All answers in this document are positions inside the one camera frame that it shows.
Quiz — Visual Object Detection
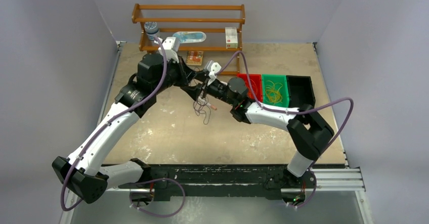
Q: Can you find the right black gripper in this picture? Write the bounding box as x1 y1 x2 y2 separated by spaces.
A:
181 70 237 106

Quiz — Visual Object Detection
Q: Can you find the green plastic bin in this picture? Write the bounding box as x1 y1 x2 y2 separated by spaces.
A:
262 74 289 108

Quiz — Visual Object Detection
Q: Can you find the blue white jar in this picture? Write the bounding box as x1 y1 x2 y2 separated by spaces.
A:
144 22 160 41

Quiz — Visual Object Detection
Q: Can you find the wooden shelf rack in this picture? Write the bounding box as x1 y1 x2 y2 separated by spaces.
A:
131 3 246 76

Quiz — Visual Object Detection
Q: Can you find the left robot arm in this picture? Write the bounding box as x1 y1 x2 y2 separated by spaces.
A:
52 54 221 210

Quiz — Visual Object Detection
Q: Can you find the red plastic bin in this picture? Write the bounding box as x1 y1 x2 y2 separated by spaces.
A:
237 73 263 102

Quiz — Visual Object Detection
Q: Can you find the white pen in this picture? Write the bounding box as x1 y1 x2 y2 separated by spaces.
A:
207 104 217 110

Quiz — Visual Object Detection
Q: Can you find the yellow cable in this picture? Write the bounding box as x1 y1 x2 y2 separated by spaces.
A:
265 80 285 105

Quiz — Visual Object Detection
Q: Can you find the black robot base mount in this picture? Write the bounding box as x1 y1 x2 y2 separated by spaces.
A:
119 164 317 203

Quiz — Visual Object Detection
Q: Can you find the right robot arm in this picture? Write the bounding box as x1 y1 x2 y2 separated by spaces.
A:
197 77 334 187

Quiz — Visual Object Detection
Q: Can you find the blue oval packaged item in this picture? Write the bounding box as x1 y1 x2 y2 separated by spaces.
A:
173 31 206 44

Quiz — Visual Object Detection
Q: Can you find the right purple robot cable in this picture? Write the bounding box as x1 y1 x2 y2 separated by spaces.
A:
214 51 354 209

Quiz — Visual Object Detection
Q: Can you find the white red box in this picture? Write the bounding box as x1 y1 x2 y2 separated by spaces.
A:
225 27 238 49

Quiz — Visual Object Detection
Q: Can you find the aluminium rail frame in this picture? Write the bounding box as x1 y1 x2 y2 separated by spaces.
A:
59 40 373 224

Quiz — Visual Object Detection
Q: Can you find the orange small notebook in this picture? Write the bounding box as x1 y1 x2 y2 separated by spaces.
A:
186 51 204 66

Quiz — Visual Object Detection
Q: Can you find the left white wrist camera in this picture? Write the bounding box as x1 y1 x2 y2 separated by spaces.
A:
158 36 180 63

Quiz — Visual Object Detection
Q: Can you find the black plastic bin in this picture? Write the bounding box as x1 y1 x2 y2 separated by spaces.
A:
286 75 316 108

